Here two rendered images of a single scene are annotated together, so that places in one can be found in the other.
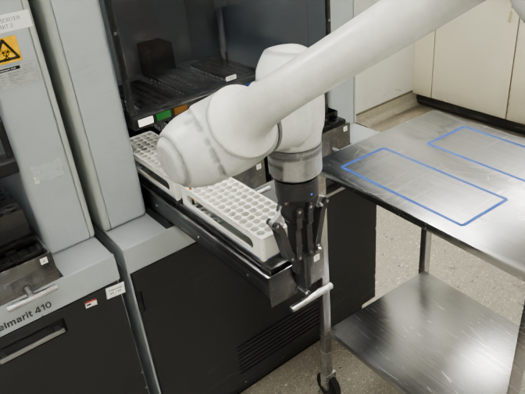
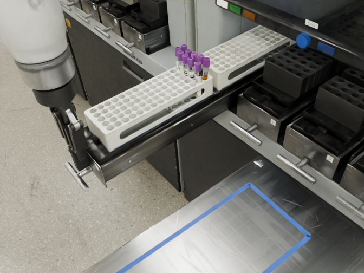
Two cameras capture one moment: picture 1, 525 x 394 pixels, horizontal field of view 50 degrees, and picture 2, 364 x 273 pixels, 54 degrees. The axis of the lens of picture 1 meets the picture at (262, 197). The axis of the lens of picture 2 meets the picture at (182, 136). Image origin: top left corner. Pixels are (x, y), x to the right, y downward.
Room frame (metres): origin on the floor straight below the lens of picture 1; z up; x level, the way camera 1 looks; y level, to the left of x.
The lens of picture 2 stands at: (1.05, -0.61, 1.36)
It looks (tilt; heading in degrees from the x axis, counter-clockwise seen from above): 44 degrees down; 89
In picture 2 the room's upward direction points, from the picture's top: 4 degrees counter-clockwise
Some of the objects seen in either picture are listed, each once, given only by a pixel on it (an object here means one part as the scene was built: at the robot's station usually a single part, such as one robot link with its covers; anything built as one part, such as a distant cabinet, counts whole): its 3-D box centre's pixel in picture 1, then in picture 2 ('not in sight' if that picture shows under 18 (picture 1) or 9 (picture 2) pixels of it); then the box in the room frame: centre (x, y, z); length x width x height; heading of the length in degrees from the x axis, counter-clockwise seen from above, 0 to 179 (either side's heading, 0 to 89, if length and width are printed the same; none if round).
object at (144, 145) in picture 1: (163, 164); (247, 54); (1.26, 0.23, 0.83); 0.30 x 0.10 x 0.06; 35
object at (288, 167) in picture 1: (294, 158); (46, 65); (0.84, -0.06, 1.03); 0.09 x 0.09 x 0.06
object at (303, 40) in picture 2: not in sight; (303, 40); (1.32, 0.04, 0.98); 0.03 x 0.01 x 0.03; 125
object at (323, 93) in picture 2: not in sight; (340, 108); (1.40, -0.03, 0.85); 0.12 x 0.02 x 0.06; 124
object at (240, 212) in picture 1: (237, 213); (152, 104); (1.00, 0.05, 0.83); 0.30 x 0.10 x 0.06; 35
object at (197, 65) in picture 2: not in sight; (198, 82); (1.11, 0.08, 0.86); 0.02 x 0.02 x 0.11
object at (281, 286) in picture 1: (205, 210); (196, 98); (1.11, 0.13, 0.78); 0.73 x 0.14 x 0.09; 35
